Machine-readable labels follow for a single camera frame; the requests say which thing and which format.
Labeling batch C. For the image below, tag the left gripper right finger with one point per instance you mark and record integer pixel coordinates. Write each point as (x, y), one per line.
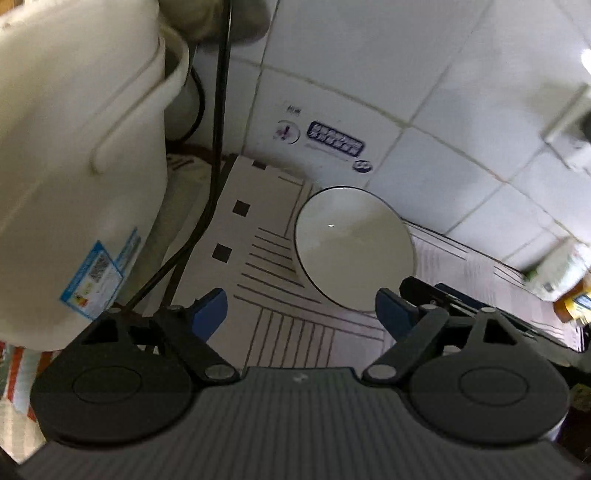
(415, 331)

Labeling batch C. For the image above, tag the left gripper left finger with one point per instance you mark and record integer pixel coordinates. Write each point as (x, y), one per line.
(175, 340)

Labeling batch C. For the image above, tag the white bowl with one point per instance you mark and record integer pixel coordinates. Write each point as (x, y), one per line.
(348, 244)

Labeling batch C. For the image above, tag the striped white table mat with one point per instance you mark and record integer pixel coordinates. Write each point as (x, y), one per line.
(274, 320)

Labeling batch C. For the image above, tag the white salt bag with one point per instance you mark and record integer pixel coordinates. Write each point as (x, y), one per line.
(560, 271)

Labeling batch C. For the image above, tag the yellow label cooking wine bottle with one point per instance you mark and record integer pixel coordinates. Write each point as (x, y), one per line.
(575, 306)

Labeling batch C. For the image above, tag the red striped cloth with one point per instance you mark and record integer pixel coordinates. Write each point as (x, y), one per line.
(20, 433)

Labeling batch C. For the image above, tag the white rice cooker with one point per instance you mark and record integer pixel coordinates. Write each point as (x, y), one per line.
(84, 88)

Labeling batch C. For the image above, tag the white wall socket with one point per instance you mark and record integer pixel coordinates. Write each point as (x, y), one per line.
(569, 134)

